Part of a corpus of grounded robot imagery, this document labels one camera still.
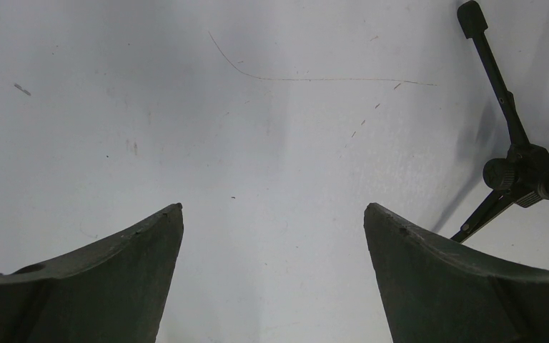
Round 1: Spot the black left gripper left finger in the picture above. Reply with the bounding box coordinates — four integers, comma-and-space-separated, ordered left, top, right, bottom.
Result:
0, 204, 184, 342

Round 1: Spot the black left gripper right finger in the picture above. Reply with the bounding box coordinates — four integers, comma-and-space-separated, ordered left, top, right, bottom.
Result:
364, 203, 549, 342

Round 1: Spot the small black tripod microphone stand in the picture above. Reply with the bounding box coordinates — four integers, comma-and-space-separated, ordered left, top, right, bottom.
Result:
451, 1, 549, 243

